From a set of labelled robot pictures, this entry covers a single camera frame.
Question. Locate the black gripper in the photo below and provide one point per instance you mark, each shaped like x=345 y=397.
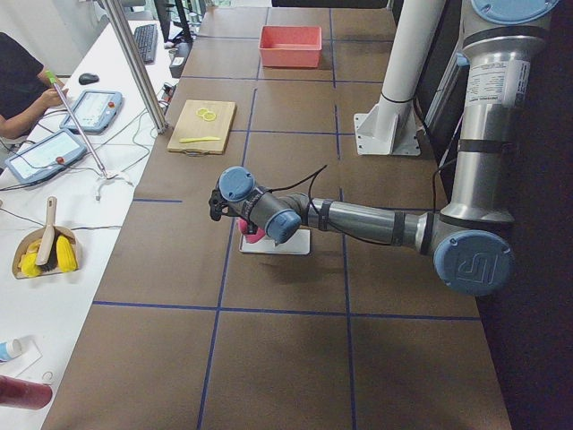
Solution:
x=252 y=229

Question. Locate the magenta cleaning cloth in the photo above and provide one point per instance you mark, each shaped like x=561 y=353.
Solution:
x=250 y=232

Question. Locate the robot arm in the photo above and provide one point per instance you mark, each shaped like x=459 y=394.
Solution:
x=467 y=238

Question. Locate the yellow plastic knife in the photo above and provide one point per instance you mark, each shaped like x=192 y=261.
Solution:
x=199 y=139

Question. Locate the bamboo cutting board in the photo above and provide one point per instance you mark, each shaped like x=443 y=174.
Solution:
x=190 y=125

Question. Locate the white towel rack stand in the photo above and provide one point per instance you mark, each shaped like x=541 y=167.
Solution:
x=298 y=244

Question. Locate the front lemon slice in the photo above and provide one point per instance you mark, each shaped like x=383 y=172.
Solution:
x=209 y=116

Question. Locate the lemon slice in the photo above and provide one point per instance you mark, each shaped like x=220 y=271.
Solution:
x=203 y=112
x=209 y=116

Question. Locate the rear lemon slice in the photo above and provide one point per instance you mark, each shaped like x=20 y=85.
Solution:
x=203 y=112

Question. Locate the metal rod with claw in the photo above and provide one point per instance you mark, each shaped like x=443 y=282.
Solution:
x=105 y=176

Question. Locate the far teach pendant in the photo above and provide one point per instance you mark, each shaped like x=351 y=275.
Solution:
x=96 y=109

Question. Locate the teach pendant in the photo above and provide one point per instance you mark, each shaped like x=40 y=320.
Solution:
x=96 y=109
x=46 y=158

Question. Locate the yellow toy corn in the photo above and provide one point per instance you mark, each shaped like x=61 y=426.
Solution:
x=65 y=255

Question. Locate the pink plastic bin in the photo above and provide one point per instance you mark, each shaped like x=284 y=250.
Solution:
x=290 y=46

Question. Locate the beige dustpan with brush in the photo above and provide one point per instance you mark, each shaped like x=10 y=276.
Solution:
x=36 y=254

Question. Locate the near teach pendant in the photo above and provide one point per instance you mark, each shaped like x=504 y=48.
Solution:
x=46 y=158

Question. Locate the black keyboard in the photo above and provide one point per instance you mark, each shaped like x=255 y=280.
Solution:
x=145 y=37

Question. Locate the black computer mouse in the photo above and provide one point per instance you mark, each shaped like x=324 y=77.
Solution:
x=88 y=78

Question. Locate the white mounting column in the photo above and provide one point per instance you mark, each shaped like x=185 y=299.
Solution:
x=389 y=128

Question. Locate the seated person in black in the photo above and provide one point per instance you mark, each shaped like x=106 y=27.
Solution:
x=26 y=91

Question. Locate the red bottle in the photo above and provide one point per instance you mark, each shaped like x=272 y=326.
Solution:
x=21 y=394

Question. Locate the aluminium frame post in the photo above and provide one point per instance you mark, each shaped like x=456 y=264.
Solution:
x=139 y=71

